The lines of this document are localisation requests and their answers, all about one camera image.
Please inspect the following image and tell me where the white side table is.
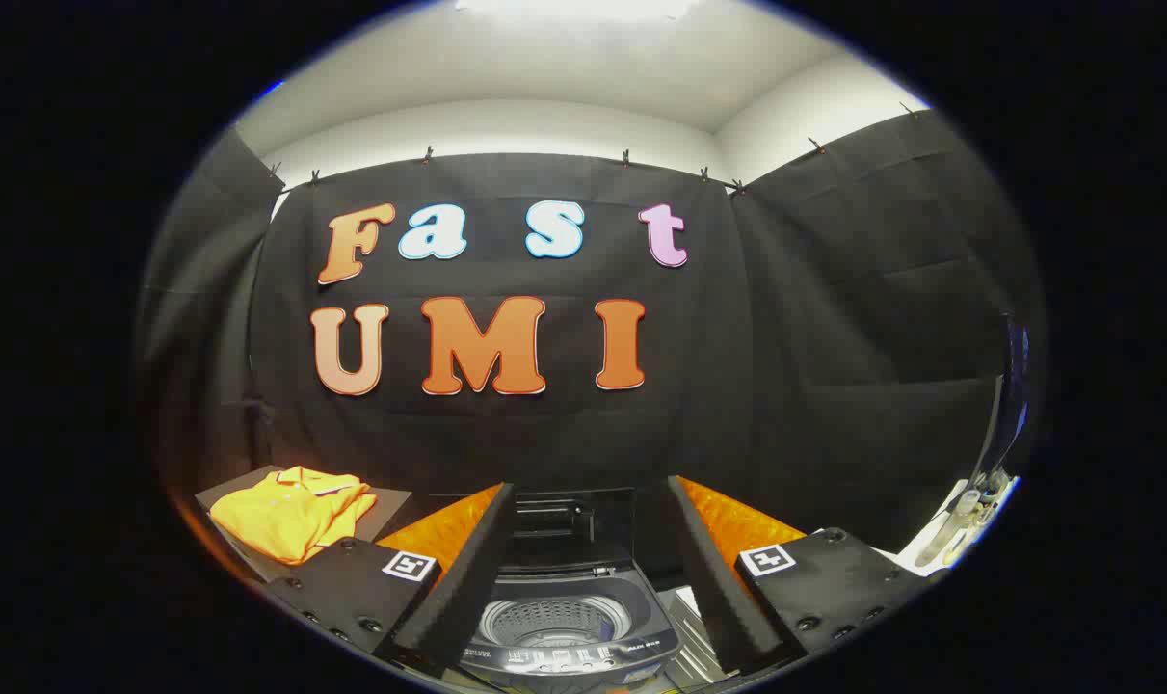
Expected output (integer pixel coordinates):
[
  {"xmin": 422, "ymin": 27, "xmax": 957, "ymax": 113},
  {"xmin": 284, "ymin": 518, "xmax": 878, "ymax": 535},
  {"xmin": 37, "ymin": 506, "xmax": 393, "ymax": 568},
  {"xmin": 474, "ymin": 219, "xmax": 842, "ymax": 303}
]
[{"xmin": 894, "ymin": 476, "xmax": 1021, "ymax": 579}]

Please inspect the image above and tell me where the yellow polo shirt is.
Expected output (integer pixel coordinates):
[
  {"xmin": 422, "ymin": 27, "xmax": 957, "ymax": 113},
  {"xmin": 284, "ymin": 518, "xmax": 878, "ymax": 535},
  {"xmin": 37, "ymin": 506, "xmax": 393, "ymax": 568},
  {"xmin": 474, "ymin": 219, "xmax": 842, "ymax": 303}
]
[{"xmin": 209, "ymin": 467, "xmax": 379, "ymax": 566}]

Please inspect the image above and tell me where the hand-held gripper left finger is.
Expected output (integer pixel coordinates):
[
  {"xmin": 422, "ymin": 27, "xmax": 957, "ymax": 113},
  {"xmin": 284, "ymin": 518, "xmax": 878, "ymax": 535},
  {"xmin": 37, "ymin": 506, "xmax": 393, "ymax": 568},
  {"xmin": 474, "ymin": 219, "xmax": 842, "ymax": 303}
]
[{"xmin": 263, "ymin": 482, "xmax": 517, "ymax": 678}]

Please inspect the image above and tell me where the dark grey washing machine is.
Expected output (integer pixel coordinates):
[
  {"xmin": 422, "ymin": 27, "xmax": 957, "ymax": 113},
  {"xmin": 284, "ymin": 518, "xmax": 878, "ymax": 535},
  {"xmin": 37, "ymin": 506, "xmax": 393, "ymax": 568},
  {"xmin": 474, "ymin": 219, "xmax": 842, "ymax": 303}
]
[{"xmin": 456, "ymin": 562, "xmax": 686, "ymax": 691}]

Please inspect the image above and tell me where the clear plastic bottle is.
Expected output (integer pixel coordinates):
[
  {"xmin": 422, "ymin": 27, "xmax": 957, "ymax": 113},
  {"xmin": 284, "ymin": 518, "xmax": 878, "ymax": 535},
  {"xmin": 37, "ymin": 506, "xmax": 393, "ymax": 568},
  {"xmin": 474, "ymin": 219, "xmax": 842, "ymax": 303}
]
[{"xmin": 915, "ymin": 490, "xmax": 979, "ymax": 568}]

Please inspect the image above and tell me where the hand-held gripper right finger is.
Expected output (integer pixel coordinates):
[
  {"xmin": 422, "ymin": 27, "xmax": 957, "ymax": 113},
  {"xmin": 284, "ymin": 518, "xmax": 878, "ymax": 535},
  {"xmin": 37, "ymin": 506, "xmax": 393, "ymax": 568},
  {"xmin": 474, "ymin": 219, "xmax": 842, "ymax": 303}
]
[{"xmin": 668, "ymin": 475, "xmax": 945, "ymax": 678}]

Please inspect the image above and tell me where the black backdrop cloth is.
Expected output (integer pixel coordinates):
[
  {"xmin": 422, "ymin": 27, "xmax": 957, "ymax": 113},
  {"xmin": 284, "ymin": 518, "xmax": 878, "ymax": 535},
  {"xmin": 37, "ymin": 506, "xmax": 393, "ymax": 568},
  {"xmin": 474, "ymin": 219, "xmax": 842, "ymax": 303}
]
[{"xmin": 140, "ymin": 106, "xmax": 1037, "ymax": 555}]

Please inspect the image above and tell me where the grey flat board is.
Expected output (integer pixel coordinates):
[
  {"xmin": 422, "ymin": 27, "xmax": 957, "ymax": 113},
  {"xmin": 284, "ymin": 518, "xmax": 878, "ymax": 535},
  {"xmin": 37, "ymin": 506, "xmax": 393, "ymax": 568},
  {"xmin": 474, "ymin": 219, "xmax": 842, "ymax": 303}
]
[{"xmin": 195, "ymin": 466, "xmax": 413, "ymax": 585}]

